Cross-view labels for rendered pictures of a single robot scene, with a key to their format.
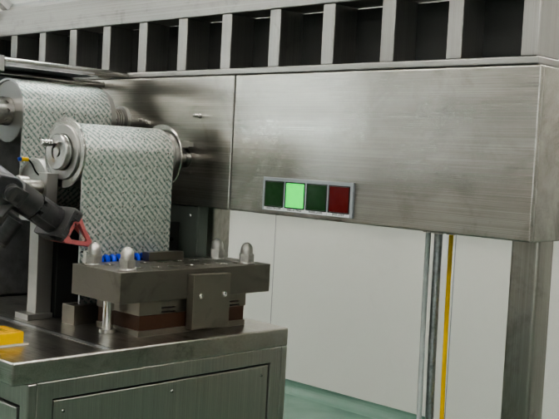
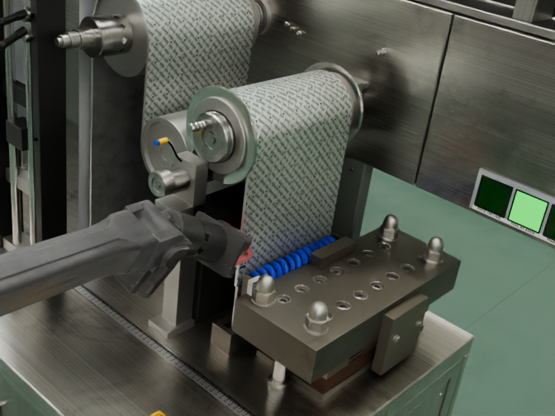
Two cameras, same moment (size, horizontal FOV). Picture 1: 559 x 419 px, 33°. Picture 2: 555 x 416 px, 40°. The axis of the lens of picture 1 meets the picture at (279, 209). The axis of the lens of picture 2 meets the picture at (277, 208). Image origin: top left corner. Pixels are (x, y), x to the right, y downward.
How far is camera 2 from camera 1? 1.12 m
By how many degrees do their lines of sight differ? 25
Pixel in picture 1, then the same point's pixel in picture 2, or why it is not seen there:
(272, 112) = (509, 87)
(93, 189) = (259, 190)
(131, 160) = (305, 139)
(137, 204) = (305, 190)
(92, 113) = (232, 29)
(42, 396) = not seen: outside the picture
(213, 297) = (407, 331)
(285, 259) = not seen: hidden behind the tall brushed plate
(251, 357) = (436, 384)
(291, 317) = not seen: hidden behind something
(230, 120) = (434, 75)
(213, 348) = (405, 399)
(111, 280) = (298, 351)
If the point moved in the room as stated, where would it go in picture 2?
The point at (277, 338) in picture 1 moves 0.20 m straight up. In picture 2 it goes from (462, 352) to (490, 256)
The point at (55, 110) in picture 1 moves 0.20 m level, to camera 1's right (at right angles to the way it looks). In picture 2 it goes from (187, 35) to (310, 49)
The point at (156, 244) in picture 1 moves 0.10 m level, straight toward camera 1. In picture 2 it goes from (320, 226) to (333, 257)
